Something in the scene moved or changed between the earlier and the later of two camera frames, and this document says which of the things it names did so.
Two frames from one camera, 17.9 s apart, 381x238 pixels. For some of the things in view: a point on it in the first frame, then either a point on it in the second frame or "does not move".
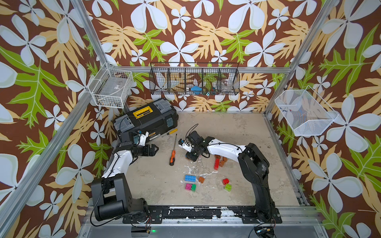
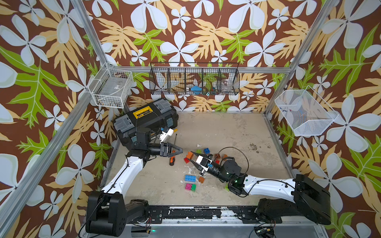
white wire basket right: x=306 y=114 does not move
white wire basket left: x=111 y=87 does not move
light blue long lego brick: x=190 y=178 does not move
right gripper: x=188 y=156 → x=198 y=167
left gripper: x=152 y=152 → x=163 y=148
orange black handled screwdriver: x=172 y=158 does not move
